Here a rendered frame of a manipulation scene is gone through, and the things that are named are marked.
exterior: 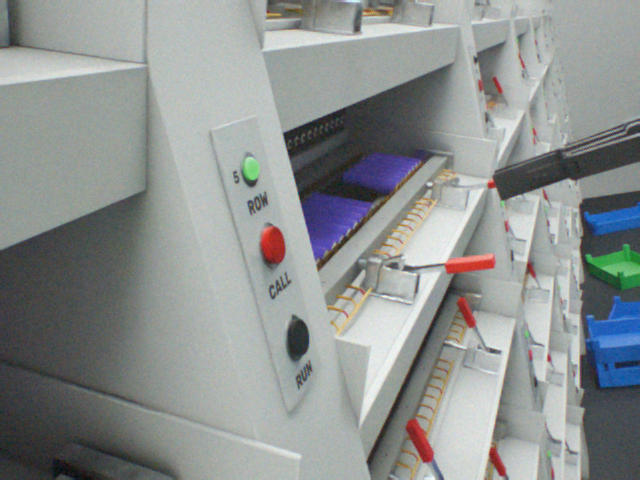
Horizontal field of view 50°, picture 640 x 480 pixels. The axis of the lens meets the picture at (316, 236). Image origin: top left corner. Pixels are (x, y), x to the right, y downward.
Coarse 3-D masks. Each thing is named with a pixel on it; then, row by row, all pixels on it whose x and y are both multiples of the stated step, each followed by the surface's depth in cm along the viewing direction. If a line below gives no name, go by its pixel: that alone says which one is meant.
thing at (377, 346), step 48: (336, 144) 88; (384, 144) 93; (432, 144) 91; (480, 144) 89; (480, 192) 83; (432, 240) 65; (432, 288) 55; (336, 336) 35; (384, 336) 46; (384, 384) 41
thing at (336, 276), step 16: (432, 160) 86; (416, 176) 78; (432, 176) 80; (448, 176) 85; (400, 192) 71; (416, 192) 72; (384, 208) 65; (400, 208) 66; (416, 208) 71; (368, 224) 60; (384, 224) 61; (400, 224) 65; (416, 224) 66; (352, 240) 56; (368, 240) 57; (384, 240) 61; (400, 240) 61; (336, 256) 53; (352, 256) 53; (368, 256) 56; (320, 272) 49; (336, 272) 50; (352, 272) 52; (336, 288) 48; (352, 288) 50
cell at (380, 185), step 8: (344, 176) 78; (352, 176) 78; (360, 176) 78; (368, 176) 78; (352, 184) 78; (360, 184) 78; (368, 184) 77; (376, 184) 77; (384, 184) 77; (392, 184) 76; (376, 192) 78; (384, 192) 77
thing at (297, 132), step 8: (336, 112) 87; (344, 112) 90; (312, 120) 79; (320, 120) 82; (328, 120) 85; (344, 120) 91; (296, 128) 75; (304, 128) 77; (312, 128) 80; (336, 128) 89; (288, 136) 73; (296, 136) 75; (312, 136) 80; (320, 136) 83; (328, 136) 86; (304, 144) 78; (312, 144) 81; (288, 152) 74; (296, 152) 76
